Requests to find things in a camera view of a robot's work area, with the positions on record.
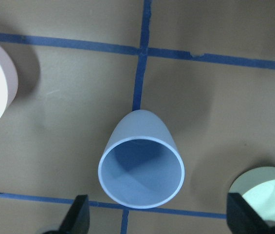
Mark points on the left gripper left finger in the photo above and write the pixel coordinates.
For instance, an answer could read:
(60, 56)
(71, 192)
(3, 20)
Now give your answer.
(77, 219)

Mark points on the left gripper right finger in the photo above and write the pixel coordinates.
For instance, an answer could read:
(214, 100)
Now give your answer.
(241, 218)

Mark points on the blue cup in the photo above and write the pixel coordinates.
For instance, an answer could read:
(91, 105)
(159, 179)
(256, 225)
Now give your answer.
(141, 167)

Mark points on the green bowl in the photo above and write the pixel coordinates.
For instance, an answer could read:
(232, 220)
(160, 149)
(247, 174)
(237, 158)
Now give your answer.
(257, 188)

